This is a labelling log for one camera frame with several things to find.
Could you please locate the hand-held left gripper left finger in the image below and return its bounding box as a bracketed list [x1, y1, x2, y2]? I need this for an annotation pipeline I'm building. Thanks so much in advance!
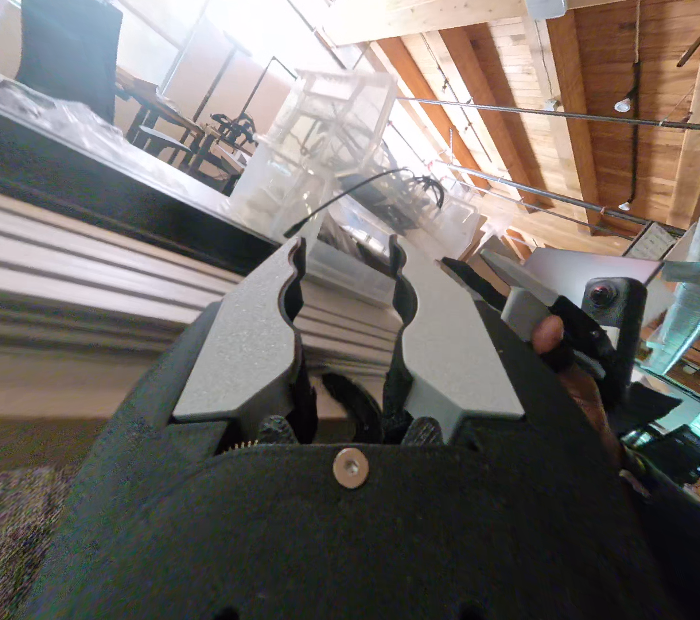
[171, 237, 319, 443]

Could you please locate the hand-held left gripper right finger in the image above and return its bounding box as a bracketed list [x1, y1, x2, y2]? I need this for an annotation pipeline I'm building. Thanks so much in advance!
[383, 236, 527, 444]

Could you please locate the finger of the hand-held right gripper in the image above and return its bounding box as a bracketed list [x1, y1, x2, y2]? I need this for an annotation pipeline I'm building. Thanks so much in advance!
[479, 249, 560, 343]
[441, 257, 508, 313]

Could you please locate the black C-clamp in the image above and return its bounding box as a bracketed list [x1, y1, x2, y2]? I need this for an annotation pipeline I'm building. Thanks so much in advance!
[323, 373, 385, 443]

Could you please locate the pile of bagged black clamps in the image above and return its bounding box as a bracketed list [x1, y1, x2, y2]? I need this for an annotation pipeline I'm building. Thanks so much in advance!
[0, 78, 143, 156]

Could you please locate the person's right hand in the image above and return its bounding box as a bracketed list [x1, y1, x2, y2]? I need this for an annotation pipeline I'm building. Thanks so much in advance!
[532, 314, 625, 469]

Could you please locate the thin metal ceiling rod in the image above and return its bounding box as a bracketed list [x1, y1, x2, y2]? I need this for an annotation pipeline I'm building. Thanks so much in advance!
[396, 96, 700, 132]
[435, 159, 684, 239]

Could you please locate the grey aluminium extrusion beam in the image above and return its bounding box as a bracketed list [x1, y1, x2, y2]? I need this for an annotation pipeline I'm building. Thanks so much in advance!
[0, 193, 408, 385]

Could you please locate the person's dark blue top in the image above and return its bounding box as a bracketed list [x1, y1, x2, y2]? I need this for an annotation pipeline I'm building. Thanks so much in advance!
[618, 385, 700, 620]

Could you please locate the wooden table with black legs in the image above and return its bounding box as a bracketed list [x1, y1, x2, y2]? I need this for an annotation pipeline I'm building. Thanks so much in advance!
[115, 70, 244, 194]

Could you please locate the dark blue cardboard box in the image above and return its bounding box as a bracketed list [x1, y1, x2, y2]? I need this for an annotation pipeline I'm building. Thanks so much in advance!
[15, 0, 124, 124]

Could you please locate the black braided cable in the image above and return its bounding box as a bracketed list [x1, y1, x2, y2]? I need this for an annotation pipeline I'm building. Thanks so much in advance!
[283, 167, 412, 239]

